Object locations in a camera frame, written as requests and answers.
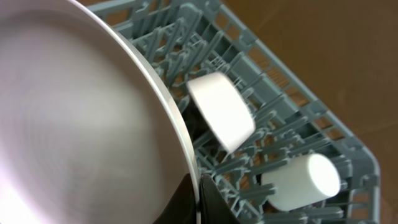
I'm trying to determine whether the grey dishwasher rack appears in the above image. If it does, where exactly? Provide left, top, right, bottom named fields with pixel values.
left=85, top=0, right=381, bottom=224

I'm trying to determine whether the large white plate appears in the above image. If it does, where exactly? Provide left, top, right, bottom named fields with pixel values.
left=1, top=0, right=200, bottom=223

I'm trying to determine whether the small white bowl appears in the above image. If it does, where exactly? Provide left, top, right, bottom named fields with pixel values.
left=187, top=72, right=256, bottom=153

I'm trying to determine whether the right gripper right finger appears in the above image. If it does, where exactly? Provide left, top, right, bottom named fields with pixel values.
left=199, top=174, right=240, bottom=224

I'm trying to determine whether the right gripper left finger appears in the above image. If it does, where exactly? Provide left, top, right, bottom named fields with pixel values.
left=154, top=174, right=197, bottom=224

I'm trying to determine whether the white cup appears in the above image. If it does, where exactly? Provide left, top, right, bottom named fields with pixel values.
left=261, top=154, right=341, bottom=212

